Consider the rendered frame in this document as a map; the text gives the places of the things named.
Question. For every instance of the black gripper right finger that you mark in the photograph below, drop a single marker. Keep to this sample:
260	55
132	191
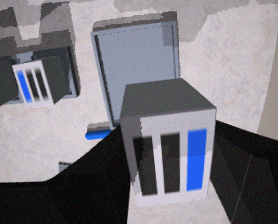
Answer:
244	174

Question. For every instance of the blue rounded bar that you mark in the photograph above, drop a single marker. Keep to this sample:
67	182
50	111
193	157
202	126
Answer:
97	134

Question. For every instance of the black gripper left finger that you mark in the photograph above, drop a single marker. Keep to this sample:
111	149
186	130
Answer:
93	190

